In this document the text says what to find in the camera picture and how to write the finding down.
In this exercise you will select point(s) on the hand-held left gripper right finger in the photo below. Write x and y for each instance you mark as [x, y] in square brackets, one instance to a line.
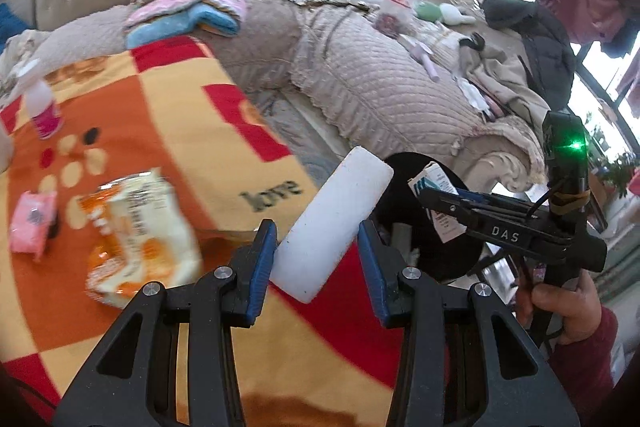
[372, 267]

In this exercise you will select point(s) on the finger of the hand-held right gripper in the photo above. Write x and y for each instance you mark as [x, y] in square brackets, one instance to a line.
[500, 202]
[500, 229]

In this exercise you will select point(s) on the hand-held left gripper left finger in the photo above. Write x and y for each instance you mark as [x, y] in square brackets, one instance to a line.
[262, 267]

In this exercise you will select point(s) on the black trash bin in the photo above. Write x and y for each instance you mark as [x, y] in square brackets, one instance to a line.
[450, 257]

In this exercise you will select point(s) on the white foam block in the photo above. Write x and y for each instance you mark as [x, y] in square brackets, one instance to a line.
[330, 222]

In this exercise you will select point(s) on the small white blue carton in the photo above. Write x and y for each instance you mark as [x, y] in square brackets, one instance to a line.
[437, 179]

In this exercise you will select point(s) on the person's right forearm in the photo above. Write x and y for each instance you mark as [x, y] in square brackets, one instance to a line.
[590, 362]

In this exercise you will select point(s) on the person's right hand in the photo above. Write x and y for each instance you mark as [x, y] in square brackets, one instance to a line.
[580, 307]

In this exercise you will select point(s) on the green potted plant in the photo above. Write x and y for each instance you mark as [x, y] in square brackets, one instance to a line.
[620, 174]

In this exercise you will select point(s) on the beige garment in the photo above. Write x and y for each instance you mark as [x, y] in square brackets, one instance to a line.
[510, 82]

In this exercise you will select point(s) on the white tissue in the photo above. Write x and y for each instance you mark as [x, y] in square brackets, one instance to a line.
[472, 94]

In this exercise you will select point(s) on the black jacket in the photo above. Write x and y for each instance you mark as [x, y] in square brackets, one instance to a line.
[545, 52]

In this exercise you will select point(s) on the orange white snack bag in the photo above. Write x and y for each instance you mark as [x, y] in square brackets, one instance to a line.
[145, 237]

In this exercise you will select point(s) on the quilted beige sofa cover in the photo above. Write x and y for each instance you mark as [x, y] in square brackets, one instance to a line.
[390, 92]

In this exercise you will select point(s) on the orange red printed blanket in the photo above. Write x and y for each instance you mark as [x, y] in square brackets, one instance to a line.
[175, 132]

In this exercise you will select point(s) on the purple tube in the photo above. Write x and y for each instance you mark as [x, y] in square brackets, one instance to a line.
[422, 57]

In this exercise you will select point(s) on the white plush toy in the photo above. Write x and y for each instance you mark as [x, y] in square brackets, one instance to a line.
[452, 13]

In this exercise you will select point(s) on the green plush toy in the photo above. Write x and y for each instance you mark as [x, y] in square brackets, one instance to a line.
[428, 11]

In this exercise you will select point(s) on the clear plastic jar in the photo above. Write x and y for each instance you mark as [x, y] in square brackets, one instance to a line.
[395, 12]

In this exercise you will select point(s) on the pink tissue packet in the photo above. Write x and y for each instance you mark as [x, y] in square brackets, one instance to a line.
[32, 224]

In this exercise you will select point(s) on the folded blue towel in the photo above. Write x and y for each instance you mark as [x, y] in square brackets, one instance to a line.
[200, 22]

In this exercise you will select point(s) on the white bottle pink label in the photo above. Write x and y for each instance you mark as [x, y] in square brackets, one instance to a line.
[45, 112]

